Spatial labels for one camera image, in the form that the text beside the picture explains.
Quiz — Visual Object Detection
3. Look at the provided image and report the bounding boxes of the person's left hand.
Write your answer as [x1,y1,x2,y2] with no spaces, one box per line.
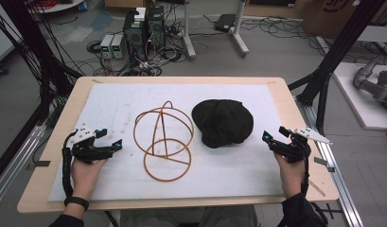
[67,157,109,201]

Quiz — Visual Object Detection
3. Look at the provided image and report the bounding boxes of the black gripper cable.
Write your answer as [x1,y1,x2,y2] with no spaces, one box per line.
[62,131,78,199]
[301,141,310,197]

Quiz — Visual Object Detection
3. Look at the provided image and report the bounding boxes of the cardboard box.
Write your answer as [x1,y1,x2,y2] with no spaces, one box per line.
[302,0,374,40]

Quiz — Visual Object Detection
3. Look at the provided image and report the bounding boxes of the white mat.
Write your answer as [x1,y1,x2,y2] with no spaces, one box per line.
[47,82,286,202]

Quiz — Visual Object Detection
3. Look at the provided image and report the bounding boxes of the person's legs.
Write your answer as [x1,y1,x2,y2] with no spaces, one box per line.
[119,205,259,227]

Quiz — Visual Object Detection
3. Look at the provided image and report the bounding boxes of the white table leg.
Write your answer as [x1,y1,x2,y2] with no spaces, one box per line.
[181,0,198,61]
[230,0,250,59]

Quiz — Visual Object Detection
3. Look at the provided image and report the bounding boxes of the grey power supply unit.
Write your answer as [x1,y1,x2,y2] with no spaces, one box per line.
[99,34,115,60]
[111,33,126,60]

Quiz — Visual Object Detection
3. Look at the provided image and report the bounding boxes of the black frame post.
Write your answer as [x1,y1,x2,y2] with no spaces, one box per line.
[0,0,74,124]
[288,0,387,135]

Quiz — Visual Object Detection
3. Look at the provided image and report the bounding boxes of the aluminium rail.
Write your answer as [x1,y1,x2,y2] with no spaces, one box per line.
[0,124,48,211]
[296,98,365,227]

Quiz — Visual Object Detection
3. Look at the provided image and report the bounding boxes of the black cap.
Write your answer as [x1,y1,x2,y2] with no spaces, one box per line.
[191,98,255,149]

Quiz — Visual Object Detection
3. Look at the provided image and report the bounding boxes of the black computer tower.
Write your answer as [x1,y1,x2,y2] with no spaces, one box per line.
[146,5,167,49]
[122,10,149,61]

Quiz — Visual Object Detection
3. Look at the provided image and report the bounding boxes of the white box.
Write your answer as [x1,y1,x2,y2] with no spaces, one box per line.
[133,7,148,23]

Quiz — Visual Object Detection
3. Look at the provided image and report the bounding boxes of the tangle of floor cables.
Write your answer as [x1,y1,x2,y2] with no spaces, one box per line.
[86,18,185,78]

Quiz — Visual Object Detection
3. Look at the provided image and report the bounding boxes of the brown wire hat stand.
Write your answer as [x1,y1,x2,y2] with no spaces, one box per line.
[132,100,195,183]

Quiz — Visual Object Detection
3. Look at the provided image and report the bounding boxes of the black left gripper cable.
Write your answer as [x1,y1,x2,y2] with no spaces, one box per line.
[62,131,78,199]

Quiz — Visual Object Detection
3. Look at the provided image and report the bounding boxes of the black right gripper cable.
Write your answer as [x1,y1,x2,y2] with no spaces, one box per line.
[301,141,310,197]

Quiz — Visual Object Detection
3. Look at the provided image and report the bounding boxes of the white platform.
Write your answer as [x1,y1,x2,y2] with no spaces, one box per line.
[332,61,387,131]

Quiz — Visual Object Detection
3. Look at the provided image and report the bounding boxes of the person's right hand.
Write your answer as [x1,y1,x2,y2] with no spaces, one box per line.
[273,153,306,200]

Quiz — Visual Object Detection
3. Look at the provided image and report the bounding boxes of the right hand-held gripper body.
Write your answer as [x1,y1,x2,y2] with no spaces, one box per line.
[271,126,333,164]

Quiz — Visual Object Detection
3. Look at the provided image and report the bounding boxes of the black flat device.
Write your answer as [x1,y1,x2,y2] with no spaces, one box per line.
[213,13,237,33]

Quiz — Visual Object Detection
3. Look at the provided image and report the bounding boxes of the black wristband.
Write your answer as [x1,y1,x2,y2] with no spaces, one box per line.
[63,196,90,212]

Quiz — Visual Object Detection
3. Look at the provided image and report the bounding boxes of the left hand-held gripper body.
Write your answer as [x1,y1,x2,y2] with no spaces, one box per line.
[69,123,115,165]

